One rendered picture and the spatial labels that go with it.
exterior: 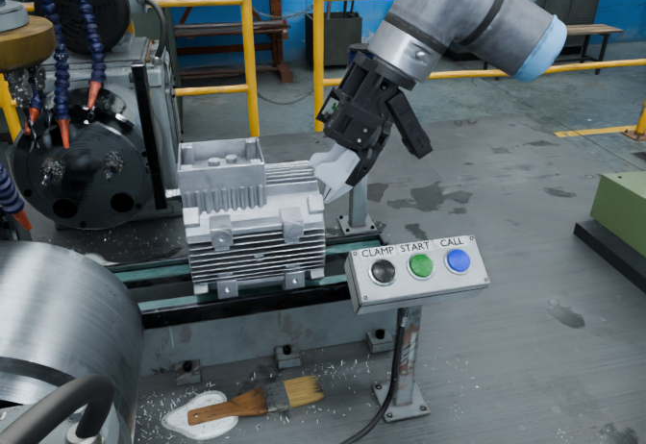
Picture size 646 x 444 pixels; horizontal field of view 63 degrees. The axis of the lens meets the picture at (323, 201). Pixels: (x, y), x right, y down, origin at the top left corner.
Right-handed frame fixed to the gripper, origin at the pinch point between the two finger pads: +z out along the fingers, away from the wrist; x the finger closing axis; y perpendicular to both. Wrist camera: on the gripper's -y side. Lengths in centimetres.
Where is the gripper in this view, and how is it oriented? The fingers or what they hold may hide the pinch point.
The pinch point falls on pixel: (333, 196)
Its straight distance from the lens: 77.7
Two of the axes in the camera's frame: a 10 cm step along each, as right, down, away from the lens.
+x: 2.2, 4.7, -8.5
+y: -8.4, -3.4, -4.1
